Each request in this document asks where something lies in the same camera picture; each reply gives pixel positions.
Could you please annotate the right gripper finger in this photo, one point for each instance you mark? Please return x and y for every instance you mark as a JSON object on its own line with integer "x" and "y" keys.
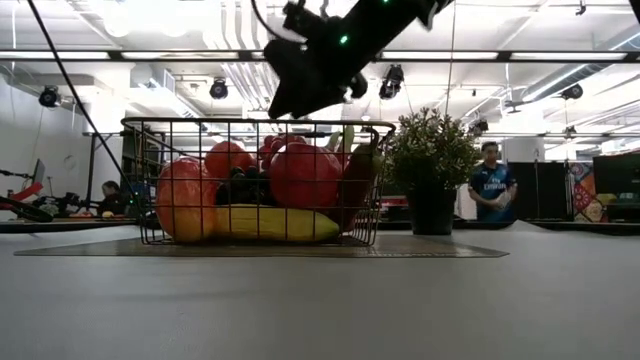
{"x": 295, "y": 100}

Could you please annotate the red grape bunch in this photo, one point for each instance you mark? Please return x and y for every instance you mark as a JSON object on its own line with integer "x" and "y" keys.
{"x": 280, "y": 142}

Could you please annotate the pink dragon fruit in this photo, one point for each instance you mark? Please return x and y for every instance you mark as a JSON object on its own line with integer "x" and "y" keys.
{"x": 345, "y": 137}

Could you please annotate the red apple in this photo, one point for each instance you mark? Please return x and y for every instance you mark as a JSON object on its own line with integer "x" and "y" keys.
{"x": 305, "y": 175}

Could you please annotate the dark grape bunch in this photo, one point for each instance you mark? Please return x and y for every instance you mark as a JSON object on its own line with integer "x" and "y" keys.
{"x": 245, "y": 187}

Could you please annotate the long red pepper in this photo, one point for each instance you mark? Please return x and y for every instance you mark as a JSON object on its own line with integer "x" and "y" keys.
{"x": 357, "y": 185}

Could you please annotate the yellow banana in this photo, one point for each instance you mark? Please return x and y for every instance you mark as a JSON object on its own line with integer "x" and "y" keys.
{"x": 275, "y": 223}

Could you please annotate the yellow red mango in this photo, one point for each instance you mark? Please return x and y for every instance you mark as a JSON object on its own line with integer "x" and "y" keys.
{"x": 185, "y": 200}

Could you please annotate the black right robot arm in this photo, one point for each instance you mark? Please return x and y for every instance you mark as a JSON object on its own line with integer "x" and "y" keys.
{"x": 390, "y": 15}

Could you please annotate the black ceiling spotlight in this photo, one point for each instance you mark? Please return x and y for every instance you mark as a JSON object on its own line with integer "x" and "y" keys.
{"x": 49, "y": 96}
{"x": 218, "y": 89}
{"x": 391, "y": 82}
{"x": 480, "y": 125}
{"x": 572, "y": 91}

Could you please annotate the green potted plant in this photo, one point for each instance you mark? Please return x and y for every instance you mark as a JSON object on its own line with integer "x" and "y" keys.
{"x": 430, "y": 150}

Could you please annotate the dark storage shelf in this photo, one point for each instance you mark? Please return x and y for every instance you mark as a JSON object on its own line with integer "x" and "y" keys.
{"x": 131, "y": 170}

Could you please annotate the person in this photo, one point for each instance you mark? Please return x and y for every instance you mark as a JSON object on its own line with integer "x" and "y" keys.
{"x": 111, "y": 198}
{"x": 492, "y": 187}

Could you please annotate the black metal stand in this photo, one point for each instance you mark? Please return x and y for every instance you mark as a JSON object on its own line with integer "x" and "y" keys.
{"x": 93, "y": 160}

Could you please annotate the black partition panel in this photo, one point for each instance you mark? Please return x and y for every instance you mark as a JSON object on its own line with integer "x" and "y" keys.
{"x": 545, "y": 190}

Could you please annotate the small grey monitor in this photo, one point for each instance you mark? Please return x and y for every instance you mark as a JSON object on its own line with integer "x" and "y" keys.
{"x": 39, "y": 172}

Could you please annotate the colourful patterned poster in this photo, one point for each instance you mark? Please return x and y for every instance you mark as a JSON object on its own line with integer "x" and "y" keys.
{"x": 582, "y": 185}

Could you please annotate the red black equipment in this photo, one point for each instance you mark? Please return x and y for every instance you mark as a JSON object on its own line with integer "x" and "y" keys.
{"x": 25, "y": 211}

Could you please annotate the black screen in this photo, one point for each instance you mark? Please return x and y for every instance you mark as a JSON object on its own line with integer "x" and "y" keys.
{"x": 617, "y": 175}

